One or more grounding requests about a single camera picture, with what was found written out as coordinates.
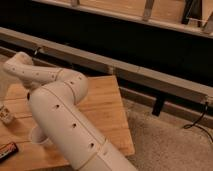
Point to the white paper cup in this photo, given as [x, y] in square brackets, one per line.
[38, 137]

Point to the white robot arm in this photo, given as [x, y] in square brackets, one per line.
[53, 95]

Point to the dark snack bar wrapper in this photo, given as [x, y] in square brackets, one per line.
[7, 151]

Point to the wooden board table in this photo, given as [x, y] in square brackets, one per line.
[103, 106]

